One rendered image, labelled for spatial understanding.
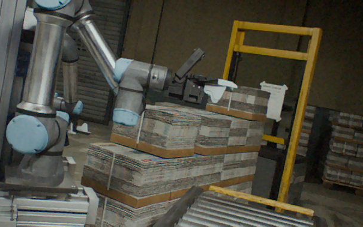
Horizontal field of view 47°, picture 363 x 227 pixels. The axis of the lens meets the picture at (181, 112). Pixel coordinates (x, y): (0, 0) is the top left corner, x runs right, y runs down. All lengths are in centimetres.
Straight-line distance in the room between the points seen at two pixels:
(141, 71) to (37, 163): 47
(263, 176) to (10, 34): 261
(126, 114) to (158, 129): 92
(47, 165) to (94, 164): 78
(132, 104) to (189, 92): 17
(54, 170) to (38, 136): 21
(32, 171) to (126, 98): 41
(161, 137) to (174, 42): 724
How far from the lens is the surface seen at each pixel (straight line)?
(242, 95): 302
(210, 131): 245
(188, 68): 122
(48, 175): 142
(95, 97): 973
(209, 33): 916
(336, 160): 737
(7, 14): 156
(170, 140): 211
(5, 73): 158
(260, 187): 368
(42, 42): 128
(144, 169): 198
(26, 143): 128
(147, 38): 936
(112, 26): 972
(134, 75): 121
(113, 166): 209
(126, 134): 225
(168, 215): 135
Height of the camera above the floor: 121
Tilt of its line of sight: 4 degrees down
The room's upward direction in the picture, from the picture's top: 11 degrees clockwise
